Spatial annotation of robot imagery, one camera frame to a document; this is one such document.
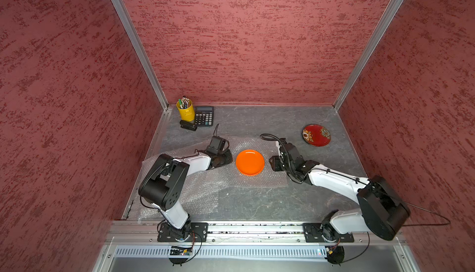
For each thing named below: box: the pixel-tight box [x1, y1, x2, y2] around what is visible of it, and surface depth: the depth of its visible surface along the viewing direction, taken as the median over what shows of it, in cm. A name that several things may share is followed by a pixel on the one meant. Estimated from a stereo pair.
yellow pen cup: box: [175, 98, 195, 122], surface depth 109 cm
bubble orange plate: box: [202, 135, 289, 188], surface depth 91 cm
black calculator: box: [194, 106, 214, 127], surface depth 115 cm
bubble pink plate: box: [178, 161, 239, 208], surface depth 87 cm
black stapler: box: [179, 119, 198, 132], surface depth 111 cm
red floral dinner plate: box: [301, 123, 332, 148], surface depth 108 cm
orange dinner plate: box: [235, 148, 266, 177], surface depth 94 cm
